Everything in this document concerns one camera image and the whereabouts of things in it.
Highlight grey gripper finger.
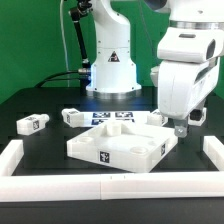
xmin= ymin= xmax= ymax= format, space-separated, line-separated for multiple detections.
xmin=174 ymin=119 xmax=188 ymax=138

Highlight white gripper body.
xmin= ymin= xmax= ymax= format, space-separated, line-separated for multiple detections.
xmin=157 ymin=27 xmax=224 ymax=120

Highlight white square table top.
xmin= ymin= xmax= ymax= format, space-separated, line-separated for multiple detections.
xmin=67 ymin=121 xmax=178 ymax=173

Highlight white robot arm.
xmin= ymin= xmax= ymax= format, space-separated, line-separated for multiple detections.
xmin=70 ymin=0 xmax=224 ymax=137

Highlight white U-shaped fence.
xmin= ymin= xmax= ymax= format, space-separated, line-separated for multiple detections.
xmin=0 ymin=139 xmax=224 ymax=202

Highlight white sheet with markers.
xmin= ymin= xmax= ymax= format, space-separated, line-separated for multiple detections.
xmin=83 ymin=111 xmax=150 ymax=127

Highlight black cable bundle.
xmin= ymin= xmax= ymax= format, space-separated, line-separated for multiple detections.
xmin=34 ymin=6 xmax=92 ymax=89

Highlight white thin cable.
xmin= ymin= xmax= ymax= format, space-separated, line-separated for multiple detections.
xmin=59 ymin=0 xmax=71 ymax=88

